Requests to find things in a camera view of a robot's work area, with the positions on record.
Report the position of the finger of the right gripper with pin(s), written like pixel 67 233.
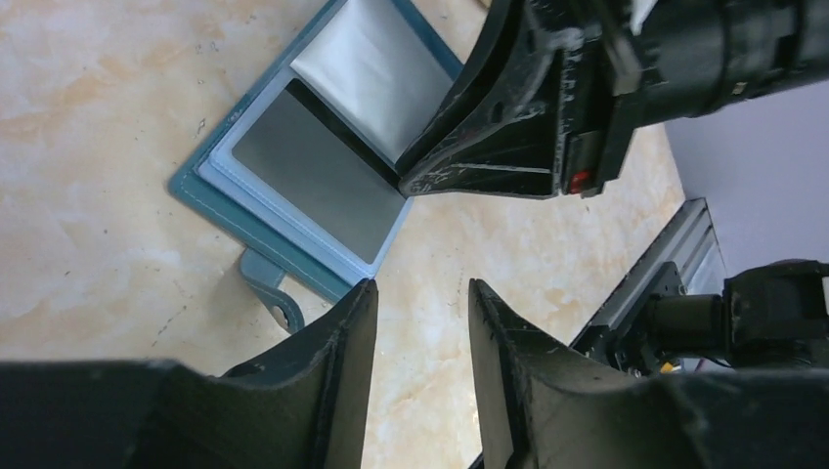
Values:
pixel 495 131

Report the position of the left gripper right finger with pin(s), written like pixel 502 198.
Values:
pixel 542 404

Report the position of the blue card holder wallet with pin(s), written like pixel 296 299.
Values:
pixel 383 70

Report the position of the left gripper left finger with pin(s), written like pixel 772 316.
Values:
pixel 301 404

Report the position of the black credit card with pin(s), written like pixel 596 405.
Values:
pixel 298 148

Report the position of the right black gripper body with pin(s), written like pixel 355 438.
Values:
pixel 609 76

